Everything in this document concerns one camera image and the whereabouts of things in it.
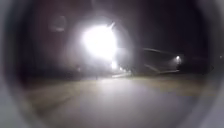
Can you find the dim grass verge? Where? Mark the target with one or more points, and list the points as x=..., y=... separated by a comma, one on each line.
x=50, y=93
x=176, y=85

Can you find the grey paved path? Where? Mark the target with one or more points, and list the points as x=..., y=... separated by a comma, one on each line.
x=115, y=106

